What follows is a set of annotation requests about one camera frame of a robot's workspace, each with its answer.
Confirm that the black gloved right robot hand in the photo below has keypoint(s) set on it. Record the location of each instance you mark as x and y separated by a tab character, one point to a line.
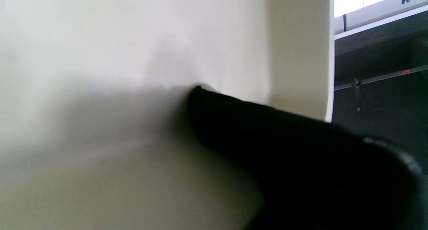
317	176

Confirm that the grey metal ceiling rail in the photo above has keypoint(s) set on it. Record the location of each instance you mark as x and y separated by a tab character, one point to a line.
381	77

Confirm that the cream baking tray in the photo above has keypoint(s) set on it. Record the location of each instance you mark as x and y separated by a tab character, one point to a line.
133	89

